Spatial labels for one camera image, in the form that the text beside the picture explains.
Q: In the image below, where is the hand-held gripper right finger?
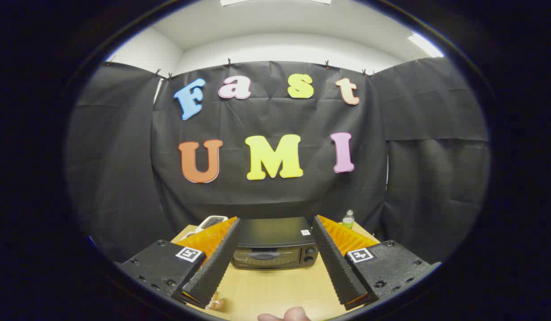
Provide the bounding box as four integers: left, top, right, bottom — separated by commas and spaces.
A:
311, 215, 442, 311

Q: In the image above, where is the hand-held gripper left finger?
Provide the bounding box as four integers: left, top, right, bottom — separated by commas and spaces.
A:
116, 217, 241, 309

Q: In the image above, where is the black toaster oven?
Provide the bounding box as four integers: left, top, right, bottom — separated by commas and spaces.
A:
231, 217, 319, 269

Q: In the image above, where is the white toaster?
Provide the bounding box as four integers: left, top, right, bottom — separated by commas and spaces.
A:
182, 215, 229, 239

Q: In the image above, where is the ceiling light panel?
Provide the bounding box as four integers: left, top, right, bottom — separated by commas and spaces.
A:
408, 33, 444, 58
220, 0, 332, 6

